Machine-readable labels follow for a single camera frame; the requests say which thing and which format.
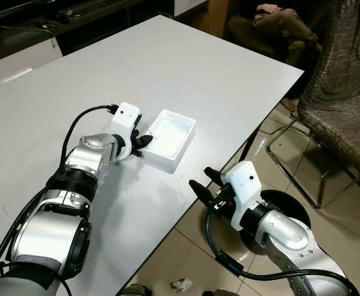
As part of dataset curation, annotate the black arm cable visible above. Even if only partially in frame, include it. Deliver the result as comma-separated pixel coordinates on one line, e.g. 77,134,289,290
204,203,360,296
60,104,120,171

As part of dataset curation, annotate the white low cabinet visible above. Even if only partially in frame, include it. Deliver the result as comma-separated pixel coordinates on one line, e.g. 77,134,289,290
0,38,64,94

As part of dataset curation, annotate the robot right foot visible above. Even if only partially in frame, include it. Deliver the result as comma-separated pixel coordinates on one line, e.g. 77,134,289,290
203,288,230,296

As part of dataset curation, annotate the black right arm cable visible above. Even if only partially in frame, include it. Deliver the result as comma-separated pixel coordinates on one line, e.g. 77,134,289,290
204,203,360,296

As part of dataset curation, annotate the seated person in brown trousers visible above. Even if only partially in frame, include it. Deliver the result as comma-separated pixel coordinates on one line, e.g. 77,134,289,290
228,2,324,112

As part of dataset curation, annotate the black table leg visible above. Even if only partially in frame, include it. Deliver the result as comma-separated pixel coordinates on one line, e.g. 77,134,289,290
238,117,269,163

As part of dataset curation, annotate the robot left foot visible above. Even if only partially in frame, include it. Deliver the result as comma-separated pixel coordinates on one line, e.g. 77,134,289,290
119,283,153,296

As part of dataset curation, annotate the white rectangular foam tray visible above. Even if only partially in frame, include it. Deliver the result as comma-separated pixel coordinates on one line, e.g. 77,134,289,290
141,109,198,174

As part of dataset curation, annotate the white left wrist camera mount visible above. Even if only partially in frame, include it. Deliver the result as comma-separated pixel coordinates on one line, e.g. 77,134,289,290
109,102,143,147

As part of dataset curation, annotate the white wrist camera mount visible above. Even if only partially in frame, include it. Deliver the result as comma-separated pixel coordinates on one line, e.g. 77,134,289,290
109,102,143,147
221,161,262,223

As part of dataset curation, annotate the brown checked metal-frame chair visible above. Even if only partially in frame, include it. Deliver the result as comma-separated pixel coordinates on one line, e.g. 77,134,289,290
266,0,360,210

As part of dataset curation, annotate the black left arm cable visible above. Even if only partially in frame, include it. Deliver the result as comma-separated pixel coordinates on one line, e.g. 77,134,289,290
60,104,120,171

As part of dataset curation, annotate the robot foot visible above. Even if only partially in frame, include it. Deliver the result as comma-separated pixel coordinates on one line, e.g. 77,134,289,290
203,288,230,296
119,283,153,296

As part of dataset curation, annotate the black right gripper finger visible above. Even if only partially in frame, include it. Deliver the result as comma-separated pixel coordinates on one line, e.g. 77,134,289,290
188,179,217,208
204,166,228,187

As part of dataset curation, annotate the dark wooden TV stand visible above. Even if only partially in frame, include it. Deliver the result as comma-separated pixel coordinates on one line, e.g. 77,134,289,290
0,0,175,66

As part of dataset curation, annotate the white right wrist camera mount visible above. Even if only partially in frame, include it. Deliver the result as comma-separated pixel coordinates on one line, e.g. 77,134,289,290
221,161,262,223

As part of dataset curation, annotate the black round rubbish bin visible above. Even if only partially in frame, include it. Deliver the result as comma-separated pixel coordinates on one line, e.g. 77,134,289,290
241,189,312,249

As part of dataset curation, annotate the crumpled white paper ball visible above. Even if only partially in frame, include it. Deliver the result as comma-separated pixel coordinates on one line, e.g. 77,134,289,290
170,278,194,292

